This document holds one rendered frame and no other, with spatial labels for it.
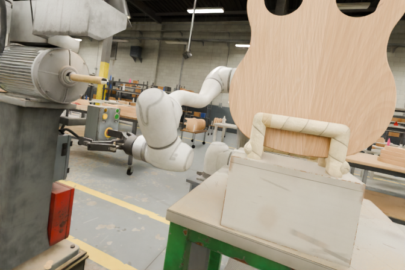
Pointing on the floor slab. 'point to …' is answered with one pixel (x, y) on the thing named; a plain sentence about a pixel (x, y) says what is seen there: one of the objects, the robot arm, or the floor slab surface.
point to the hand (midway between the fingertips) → (97, 136)
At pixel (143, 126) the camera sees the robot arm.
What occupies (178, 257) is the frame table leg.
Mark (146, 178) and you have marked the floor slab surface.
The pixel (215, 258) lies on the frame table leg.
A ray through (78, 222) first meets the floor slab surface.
